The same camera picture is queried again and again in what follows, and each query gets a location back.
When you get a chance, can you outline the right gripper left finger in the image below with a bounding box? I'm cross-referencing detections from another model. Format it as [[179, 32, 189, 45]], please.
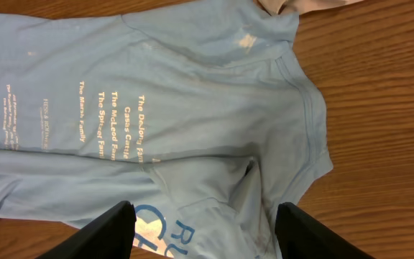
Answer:
[[37, 201, 137, 259]]

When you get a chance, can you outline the folded beige garment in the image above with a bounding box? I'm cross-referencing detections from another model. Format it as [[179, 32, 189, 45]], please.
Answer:
[[256, 0, 363, 16]]

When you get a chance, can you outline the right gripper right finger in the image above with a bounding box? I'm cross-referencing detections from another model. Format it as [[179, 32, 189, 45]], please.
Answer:
[[275, 202, 372, 259]]

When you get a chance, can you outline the light blue t-shirt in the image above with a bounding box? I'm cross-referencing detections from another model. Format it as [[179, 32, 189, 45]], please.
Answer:
[[0, 0, 333, 258]]

